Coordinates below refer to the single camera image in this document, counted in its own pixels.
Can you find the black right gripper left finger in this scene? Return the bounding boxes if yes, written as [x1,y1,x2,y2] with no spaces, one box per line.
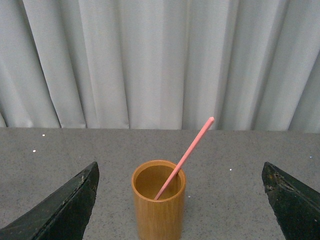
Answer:
[0,161,100,240]

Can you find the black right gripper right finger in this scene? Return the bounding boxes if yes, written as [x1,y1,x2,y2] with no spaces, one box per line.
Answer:
[261,162,320,240]

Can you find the pink chopstick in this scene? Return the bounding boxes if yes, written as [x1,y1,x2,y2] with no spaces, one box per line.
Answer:
[154,116,215,200]

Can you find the bamboo chopstick holder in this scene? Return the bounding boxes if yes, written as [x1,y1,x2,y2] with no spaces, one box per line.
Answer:
[131,159,187,240]

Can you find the white curtain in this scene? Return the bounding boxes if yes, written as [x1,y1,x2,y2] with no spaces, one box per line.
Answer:
[0,0,320,133]

